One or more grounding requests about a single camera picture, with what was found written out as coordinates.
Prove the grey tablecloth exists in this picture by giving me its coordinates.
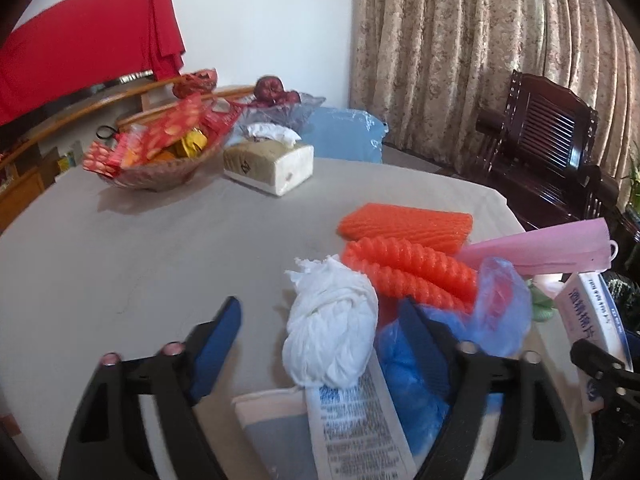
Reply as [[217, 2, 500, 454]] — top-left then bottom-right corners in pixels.
[[0, 157, 596, 480]]

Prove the black television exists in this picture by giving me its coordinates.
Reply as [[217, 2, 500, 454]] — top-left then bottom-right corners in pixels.
[[65, 72, 156, 98]]

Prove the rolled orange foam net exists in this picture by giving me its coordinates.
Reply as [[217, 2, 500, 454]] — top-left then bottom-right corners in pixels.
[[344, 236, 480, 303], [341, 252, 473, 315]]

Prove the beige patterned curtain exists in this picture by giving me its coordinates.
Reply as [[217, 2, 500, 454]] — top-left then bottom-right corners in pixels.
[[350, 0, 640, 211]]

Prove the blue tablecloth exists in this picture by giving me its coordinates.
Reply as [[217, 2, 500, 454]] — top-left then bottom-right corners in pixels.
[[297, 106, 390, 165]]

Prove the green potted plant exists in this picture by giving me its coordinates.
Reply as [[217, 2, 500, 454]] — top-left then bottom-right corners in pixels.
[[620, 142, 640, 211]]

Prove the white grey paper packet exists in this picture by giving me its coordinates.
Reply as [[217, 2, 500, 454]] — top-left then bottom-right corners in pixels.
[[231, 387, 321, 480]]

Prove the red cloth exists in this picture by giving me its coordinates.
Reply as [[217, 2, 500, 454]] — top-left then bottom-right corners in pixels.
[[0, 0, 187, 128]]

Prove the glass fruit bowl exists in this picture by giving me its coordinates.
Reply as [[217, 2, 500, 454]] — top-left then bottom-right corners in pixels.
[[235, 92, 326, 133]]

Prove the white tissue paper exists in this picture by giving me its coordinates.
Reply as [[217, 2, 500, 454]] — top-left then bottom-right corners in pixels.
[[282, 255, 379, 390]]

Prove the green rubber glove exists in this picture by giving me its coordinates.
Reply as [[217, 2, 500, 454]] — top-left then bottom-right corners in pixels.
[[530, 285, 558, 322]]

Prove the dark wooden armchair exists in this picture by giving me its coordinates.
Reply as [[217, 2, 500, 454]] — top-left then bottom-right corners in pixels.
[[457, 70, 621, 221]]

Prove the white blue cardboard box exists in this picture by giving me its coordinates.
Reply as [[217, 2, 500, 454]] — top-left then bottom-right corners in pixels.
[[554, 271, 631, 413]]

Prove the red plastic bag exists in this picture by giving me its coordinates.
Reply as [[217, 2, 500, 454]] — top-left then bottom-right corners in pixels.
[[172, 68, 219, 98]]

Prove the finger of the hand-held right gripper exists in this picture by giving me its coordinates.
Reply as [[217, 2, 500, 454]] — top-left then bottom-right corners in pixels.
[[570, 339, 640, 406]]

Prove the pink paper pack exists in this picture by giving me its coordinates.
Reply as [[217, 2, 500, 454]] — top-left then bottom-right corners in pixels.
[[455, 218, 621, 281]]

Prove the orange foam net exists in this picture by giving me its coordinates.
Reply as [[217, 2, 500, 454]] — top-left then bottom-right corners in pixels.
[[344, 236, 480, 303], [341, 252, 473, 315], [338, 203, 473, 255]]

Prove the beige tissue pack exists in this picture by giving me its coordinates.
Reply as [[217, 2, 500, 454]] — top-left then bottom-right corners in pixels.
[[222, 122, 315, 197]]

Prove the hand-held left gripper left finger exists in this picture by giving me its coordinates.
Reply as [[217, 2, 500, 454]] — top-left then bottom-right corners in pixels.
[[57, 296, 242, 480]]

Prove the blue plastic bag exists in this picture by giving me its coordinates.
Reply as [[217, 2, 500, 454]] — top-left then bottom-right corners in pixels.
[[375, 256, 533, 461]]

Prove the pile of red snack packets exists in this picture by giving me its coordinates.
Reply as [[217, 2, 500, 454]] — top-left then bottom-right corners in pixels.
[[81, 94, 242, 178]]

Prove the glass snack bowl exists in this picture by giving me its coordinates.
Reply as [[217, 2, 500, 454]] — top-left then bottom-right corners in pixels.
[[97, 125, 236, 192]]

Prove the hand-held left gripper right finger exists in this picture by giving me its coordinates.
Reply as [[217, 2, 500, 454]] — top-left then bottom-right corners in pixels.
[[397, 296, 586, 480]]

